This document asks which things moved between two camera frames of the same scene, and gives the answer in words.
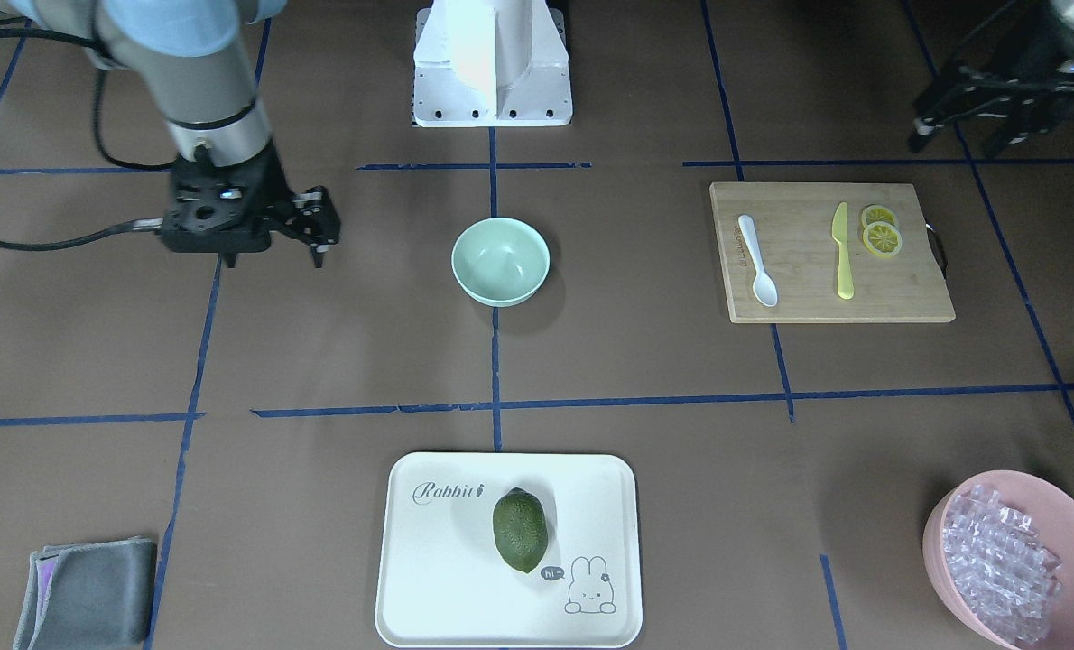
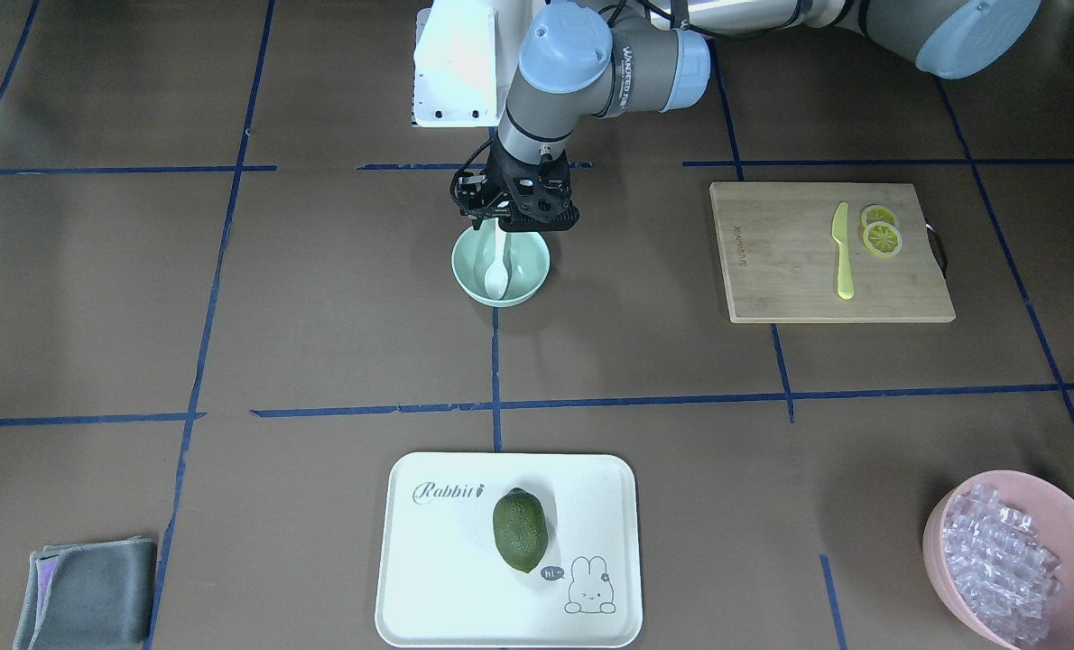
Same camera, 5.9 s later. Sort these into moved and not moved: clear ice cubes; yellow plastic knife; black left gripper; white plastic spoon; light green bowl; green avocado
Moved: black left gripper; white plastic spoon
Not moved: yellow plastic knife; green avocado; clear ice cubes; light green bowl
